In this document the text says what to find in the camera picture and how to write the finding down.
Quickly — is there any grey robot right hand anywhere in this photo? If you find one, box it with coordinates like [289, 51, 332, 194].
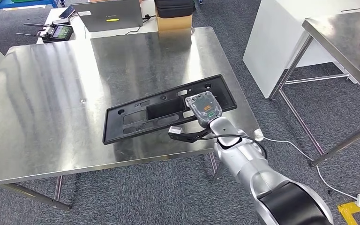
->
[184, 90, 224, 129]

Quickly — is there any black plastic panel part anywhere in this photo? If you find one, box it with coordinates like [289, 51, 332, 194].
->
[102, 74, 239, 146]

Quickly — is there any steel workbench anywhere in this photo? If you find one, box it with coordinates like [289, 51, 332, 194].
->
[0, 26, 265, 212]
[268, 7, 360, 169]

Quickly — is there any white table corner guard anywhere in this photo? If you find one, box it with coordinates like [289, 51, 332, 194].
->
[253, 128, 265, 143]

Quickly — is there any cardboard box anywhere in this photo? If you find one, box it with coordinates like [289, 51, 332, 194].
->
[155, 5, 194, 33]

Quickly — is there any black carrying case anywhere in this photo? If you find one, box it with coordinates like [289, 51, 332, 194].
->
[153, 0, 197, 19]

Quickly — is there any grey laptop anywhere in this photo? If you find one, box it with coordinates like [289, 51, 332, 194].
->
[71, 0, 144, 33]

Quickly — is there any white desk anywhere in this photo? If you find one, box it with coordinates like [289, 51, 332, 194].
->
[36, 0, 159, 45]

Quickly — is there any black remote controller with screen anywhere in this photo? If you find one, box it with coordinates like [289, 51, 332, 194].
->
[15, 22, 75, 44]

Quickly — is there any yellow floor tape square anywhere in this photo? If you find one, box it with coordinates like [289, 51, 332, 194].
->
[337, 195, 360, 225]

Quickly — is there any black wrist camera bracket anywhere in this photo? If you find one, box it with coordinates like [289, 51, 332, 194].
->
[167, 127, 214, 144]

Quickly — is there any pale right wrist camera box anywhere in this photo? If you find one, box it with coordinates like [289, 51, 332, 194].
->
[168, 125, 184, 136]

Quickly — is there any black desk cable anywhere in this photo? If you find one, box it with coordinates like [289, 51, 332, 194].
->
[124, 14, 157, 36]

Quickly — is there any white floor cable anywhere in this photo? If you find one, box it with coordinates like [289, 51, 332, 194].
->
[262, 136, 360, 200]

